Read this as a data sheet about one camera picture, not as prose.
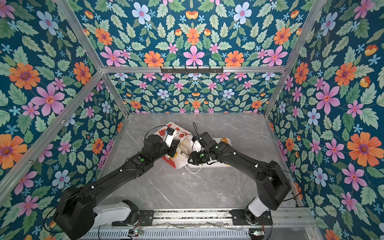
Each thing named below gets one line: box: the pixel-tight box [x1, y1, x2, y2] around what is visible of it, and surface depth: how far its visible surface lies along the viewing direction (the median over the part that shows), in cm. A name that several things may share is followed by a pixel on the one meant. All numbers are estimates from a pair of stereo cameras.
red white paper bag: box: [153, 121, 192, 170], surface depth 83 cm
